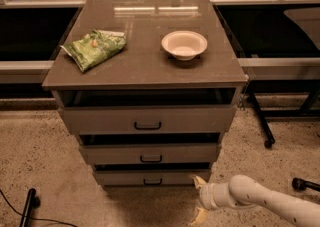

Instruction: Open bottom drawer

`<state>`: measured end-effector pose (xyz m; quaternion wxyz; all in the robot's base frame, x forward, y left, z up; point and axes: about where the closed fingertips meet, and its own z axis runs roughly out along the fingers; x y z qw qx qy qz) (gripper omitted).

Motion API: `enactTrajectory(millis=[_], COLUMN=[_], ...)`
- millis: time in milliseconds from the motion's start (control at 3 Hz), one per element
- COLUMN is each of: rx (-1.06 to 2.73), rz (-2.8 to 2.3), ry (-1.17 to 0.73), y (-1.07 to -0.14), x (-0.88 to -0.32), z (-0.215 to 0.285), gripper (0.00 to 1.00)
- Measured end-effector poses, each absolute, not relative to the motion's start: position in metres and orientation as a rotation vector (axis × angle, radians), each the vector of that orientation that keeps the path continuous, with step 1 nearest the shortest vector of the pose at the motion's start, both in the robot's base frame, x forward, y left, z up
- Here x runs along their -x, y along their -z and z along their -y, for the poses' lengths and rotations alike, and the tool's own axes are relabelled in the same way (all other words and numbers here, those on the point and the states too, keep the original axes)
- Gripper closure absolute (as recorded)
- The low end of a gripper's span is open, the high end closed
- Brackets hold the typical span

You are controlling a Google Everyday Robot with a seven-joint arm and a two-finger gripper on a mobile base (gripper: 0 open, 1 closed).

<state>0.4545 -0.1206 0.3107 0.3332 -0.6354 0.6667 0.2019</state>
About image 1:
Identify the black leg bottom left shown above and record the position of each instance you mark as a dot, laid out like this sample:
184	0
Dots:
32	202

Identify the black caster leg right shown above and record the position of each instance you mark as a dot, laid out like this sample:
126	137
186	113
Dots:
299	184

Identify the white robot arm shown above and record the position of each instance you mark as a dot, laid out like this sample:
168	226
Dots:
242	192

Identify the grey drawer cabinet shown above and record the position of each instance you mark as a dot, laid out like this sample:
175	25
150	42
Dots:
143	74

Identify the grey top drawer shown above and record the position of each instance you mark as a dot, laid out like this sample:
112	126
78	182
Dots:
147	120

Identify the grey bottom drawer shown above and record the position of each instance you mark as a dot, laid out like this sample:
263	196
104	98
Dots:
149	178

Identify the green chip bag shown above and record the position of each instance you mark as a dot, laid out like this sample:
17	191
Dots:
94	48

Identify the grey middle drawer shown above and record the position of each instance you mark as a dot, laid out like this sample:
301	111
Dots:
150	153

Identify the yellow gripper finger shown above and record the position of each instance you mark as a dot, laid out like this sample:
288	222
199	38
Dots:
198	181
200	216

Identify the grey drawer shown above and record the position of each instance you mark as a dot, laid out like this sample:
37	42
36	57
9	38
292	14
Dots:
150	153
149	178
147	120

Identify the black stand leg with caster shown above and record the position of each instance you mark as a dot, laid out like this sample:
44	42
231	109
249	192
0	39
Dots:
269	136

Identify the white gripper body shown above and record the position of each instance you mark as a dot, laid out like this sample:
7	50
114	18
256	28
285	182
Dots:
206	196

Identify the white paper bowl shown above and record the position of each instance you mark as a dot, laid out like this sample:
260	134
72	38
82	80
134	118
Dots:
184	45

